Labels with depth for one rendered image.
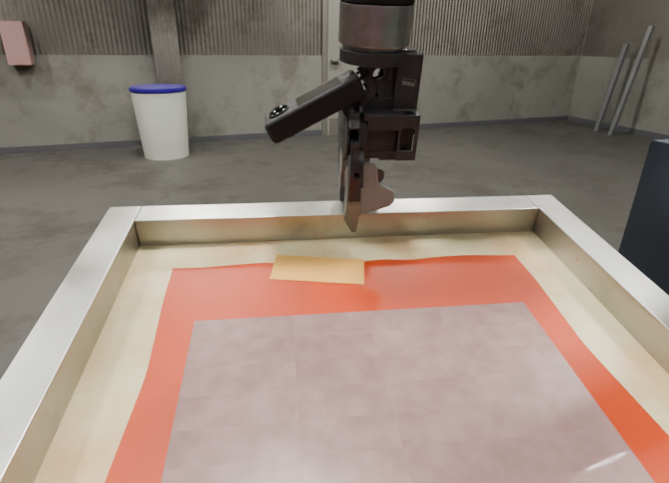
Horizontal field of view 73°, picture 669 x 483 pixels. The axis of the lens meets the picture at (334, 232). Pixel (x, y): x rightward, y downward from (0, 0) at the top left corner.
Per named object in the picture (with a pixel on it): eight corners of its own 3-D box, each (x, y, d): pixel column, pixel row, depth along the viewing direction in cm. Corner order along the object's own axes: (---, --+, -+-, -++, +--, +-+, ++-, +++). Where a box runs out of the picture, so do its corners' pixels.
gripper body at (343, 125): (414, 166, 51) (430, 55, 45) (339, 168, 50) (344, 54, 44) (398, 142, 58) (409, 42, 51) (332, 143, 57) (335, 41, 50)
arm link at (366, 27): (344, 5, 42) (334, -3, 49) (342, 57, 44) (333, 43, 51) (423, 7, 43) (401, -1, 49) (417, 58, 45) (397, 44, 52)
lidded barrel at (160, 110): (191, 147, 577) (184, 83, 545) (195, 159, 524) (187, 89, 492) (139, 150, 557) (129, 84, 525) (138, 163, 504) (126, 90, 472)
